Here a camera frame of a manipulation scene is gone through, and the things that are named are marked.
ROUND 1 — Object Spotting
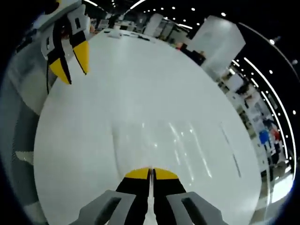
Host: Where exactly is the wide white pillar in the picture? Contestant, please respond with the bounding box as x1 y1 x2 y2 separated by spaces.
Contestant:
187 15 246 82

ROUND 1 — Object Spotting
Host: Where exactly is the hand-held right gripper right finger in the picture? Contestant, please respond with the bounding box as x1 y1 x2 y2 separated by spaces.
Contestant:
152 167 229 225

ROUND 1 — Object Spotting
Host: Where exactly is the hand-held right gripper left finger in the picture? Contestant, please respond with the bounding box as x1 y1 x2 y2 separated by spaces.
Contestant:
70 166 152 225

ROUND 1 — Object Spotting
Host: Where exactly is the blue storage box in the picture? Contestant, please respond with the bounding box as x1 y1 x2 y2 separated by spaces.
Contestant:
258 130 269 144

